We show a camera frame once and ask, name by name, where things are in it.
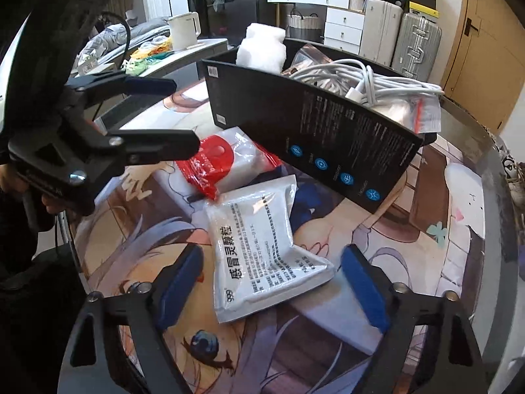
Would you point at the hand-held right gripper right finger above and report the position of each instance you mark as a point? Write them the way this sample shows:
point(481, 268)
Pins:
point(365, 291)

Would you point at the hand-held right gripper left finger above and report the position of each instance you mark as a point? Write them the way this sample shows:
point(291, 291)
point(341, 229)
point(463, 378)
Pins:
point(180, 283)

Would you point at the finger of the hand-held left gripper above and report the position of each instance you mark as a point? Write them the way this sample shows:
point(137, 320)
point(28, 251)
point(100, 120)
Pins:
point(164, 145)
point(139, 85)

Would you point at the red and white packet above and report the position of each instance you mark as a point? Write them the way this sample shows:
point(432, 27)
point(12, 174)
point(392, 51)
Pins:
point(229, 164)

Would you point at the green and white medicine packet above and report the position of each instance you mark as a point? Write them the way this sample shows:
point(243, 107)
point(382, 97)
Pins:
point(262, 246)

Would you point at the white foam piece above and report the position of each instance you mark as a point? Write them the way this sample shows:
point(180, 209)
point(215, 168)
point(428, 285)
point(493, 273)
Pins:
point(262, 47)

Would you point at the black cardboard box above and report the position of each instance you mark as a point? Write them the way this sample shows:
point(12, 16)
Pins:
point(328, 131)

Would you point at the person's left hand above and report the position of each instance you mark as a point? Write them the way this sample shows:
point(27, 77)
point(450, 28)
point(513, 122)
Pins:
point(8, 178)

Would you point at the yellow snack bag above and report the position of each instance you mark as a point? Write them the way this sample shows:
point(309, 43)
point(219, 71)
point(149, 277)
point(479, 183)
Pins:
point(154, 49)

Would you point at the bed with grey duvet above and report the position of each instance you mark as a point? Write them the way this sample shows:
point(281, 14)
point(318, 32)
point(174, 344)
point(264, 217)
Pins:
point(135, 33)

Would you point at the white spiral notebook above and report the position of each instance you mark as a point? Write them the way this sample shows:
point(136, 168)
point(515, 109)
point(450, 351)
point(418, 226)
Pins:
point(195, 95)

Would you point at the anime printed table mat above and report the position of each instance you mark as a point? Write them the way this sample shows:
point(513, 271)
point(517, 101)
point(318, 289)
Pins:
point(410, 254)

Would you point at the white coffee table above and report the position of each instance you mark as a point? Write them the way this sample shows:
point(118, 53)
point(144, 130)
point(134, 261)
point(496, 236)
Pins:
point(197, 49)

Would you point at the white electric kettle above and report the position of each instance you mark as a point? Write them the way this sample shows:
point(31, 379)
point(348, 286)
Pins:
point(182, 30)

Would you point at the dark grey refrigerator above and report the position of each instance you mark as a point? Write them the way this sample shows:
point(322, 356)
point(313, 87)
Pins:
point(233, 4)

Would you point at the clear plastic bag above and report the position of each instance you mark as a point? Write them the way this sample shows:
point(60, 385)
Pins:
point(307, 59)

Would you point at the woven laundry basket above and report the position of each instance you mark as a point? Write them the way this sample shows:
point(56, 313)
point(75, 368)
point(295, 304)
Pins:
point(302, 26)

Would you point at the small red-striped zip bag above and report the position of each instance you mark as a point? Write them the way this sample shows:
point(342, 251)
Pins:
point(426, 111)

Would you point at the white suitcase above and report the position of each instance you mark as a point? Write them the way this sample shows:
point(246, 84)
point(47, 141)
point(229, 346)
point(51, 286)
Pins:
point(381, 28)

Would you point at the silver suitcase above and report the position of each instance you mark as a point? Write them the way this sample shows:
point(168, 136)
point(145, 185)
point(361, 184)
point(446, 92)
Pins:
point(418, 47)

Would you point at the wooden door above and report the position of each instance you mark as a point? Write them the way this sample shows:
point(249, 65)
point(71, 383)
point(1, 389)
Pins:
point(484, 41)

